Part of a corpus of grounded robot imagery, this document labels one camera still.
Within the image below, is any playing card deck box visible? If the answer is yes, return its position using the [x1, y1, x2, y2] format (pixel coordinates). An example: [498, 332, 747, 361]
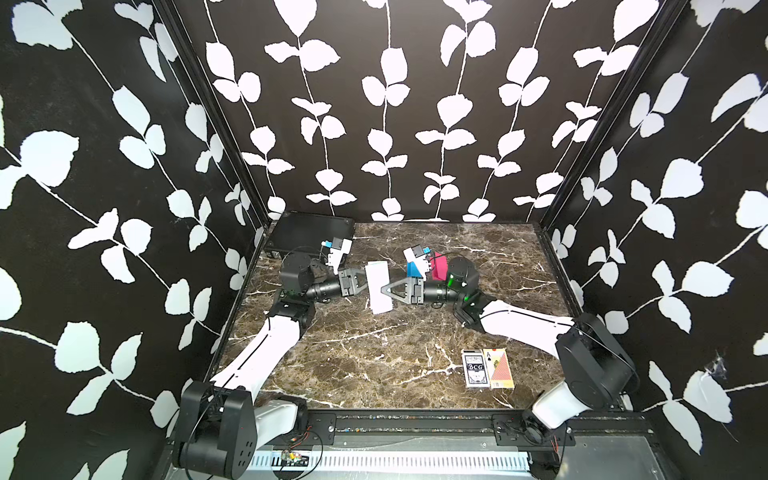
[462, 350, 491, 388]

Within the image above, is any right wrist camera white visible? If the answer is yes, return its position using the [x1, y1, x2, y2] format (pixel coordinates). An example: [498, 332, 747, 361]
[403, 245, 432, 279]

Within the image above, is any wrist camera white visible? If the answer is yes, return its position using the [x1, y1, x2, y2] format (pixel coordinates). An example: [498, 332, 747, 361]
[403, 245, 432, 279]
[321, 237, 353, 275]

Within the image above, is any black front rail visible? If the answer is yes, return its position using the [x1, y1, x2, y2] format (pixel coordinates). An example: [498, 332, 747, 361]
[267, 409, 653, 450]

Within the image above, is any red playing card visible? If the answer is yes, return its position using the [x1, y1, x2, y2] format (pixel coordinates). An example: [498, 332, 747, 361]
[483, 349, 515, 390]

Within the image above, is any blue square paper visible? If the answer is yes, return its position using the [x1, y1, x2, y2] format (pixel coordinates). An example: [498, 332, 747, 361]
[407, 262, 424, 278]

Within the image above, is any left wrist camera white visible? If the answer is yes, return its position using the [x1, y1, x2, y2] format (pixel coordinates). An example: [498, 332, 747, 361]
[321, 237, 353, 275]

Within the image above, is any small circuit board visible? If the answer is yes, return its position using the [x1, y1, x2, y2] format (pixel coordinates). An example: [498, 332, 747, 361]
[273, 450, 310, 469]

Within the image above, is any white slotted cable duct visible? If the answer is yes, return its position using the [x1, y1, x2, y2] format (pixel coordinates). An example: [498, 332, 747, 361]
[247, 451, 532, 475]

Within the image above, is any white square paper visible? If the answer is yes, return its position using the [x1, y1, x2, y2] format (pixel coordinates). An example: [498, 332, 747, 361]
[365, 261, 394, 315]

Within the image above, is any black case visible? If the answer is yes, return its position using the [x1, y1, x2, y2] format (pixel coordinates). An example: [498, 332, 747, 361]
[263, 211, 355, 258]

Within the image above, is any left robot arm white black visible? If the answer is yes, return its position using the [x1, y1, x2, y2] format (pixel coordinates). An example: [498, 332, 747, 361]
[171, 253, 367, 479]

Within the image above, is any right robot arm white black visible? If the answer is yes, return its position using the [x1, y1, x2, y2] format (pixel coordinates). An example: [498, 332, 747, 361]
[365, 257, 639, 443]

